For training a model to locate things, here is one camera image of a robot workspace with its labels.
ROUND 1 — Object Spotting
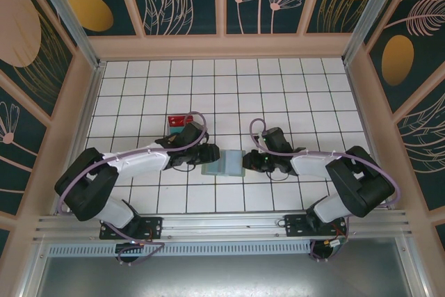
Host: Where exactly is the green card holder wallet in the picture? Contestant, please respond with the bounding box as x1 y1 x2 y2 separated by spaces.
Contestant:
200 149 247 177

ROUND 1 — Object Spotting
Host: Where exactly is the grey metal sheet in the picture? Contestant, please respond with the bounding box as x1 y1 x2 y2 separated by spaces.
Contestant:
19 237 432 297

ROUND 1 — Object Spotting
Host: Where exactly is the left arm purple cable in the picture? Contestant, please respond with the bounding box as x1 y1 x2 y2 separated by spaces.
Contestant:
57 111 209 266

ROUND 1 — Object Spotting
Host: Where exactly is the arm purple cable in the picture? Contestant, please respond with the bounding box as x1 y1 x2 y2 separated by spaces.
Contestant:
57 111 209 266
250 118 398 262

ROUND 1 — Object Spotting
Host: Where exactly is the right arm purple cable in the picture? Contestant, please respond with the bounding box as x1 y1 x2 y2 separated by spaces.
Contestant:
250 118 398 262

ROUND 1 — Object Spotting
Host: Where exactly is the aluminium mounting rail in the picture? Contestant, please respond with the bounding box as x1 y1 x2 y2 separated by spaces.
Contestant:
33 209 415 243

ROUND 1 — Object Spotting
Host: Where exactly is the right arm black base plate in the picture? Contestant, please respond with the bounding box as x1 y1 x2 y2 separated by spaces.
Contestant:
284 214 348 239

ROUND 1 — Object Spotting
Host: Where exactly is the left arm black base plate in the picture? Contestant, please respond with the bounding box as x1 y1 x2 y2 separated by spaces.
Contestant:
99 216 164 241

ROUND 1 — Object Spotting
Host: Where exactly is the slotted grey cable duct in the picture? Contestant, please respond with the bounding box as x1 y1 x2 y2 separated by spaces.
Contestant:
46 243 314 257

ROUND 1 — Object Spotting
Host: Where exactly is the aluminium table edge rail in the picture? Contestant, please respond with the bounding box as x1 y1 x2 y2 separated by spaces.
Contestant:
343 61 397 209
51 61 106 215

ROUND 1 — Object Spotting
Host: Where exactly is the aluminium frame post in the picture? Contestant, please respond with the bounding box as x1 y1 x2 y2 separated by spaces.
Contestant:
341 0 411 65
28 0 107 70

